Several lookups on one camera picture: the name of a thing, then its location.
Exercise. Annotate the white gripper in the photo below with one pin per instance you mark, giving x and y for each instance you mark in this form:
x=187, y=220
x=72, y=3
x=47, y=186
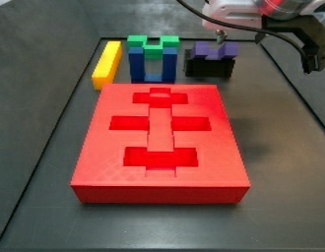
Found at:
x=237, y=12

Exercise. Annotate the purple U-shaped block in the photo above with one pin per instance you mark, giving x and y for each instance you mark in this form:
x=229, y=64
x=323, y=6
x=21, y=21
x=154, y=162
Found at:
x=225, y=51

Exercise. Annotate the black angle fixture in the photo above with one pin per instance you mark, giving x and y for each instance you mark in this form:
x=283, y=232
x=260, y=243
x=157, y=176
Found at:
x=197, y=67

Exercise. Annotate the red insertion board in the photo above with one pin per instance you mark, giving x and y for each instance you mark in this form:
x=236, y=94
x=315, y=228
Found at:
x=160, y=147

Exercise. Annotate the green stepped block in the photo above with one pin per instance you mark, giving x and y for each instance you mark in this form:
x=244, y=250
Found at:
x=152, y=50

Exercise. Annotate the blue U-shaped block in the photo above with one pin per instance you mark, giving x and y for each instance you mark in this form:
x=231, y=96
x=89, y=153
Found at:
x=136, y=66

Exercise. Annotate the yellow long block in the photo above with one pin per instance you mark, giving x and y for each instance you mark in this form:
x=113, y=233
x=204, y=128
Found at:
x=106, y=65

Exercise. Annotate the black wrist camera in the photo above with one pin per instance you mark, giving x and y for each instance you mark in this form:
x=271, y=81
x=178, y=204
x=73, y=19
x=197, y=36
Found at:
x=310, y=32

